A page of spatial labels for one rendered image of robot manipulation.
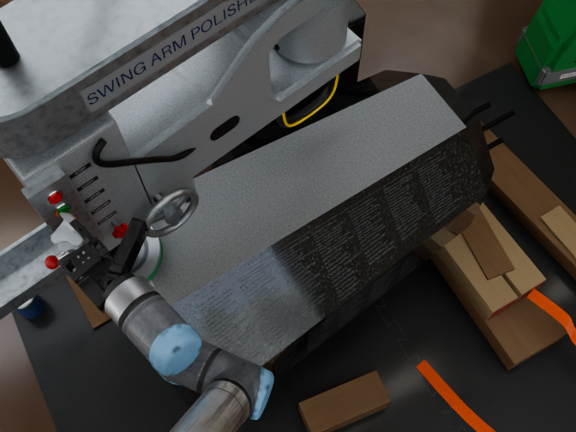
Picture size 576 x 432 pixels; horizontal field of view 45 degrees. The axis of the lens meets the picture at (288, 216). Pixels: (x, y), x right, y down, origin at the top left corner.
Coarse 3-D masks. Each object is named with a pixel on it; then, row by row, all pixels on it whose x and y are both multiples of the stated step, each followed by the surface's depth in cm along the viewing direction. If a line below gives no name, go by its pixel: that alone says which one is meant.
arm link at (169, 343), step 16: (144, 304) 119; (160, 304) 120; (128, 320) 118; (144, 320) 117; (160, 320) 117; (176, 320) 118; (128, 336) 120; (144, 336) 117; (160, 336) 116; (176, 336) 116; (192, 336) 117; (144, 352) 118; (160, 352) 115; (176, 352) 115; (192, 352) 120; (160, 368) 116; (176, 368) 119
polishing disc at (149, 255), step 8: (152, 240) 189; (144, 248) 188; (152, 248) 188; (160, 248) 189; (144, 256) 187; (152, 256) 187; (136, 264) 186; (144, 264) 186; (152, 264) 186; (136, 272) 185; (144, 272) 185; (152, 272) 186
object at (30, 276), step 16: (32, 240) 165; (48, 240) 168; (0, 256) 162; (16, 256) 166; (32, 256) 166; (0, 272) 164; (16, 272) 164; (32, 272) 164; (48, 272) 160; (64, 272) 164; (0, 288) 163; (16, 288) 163; (32, 288) 159; (0, 304) 156; (16, 304) 160
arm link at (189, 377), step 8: (208, 344) 129; (200, 352) 127; (208, 352) 127; (200, 360) 126; (192, 368) 125; (200, 368) 125; (168, 376) 128; (176, 376) 127; (184, 376) 126; (192, 376) 126; (176, 384) 132; (184, 384) 127; (192, 384) 126
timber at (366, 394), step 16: (352, 384) 244; (368, 384) 244; (304, 400) 242; (320, 400) 241; (336, 400) 241; (352, 400) 241; (368, 400) 241; (384, 400) 241; (304, 416) 239; (320, 416) 239; (336, 416) 239; (352, 416) 239
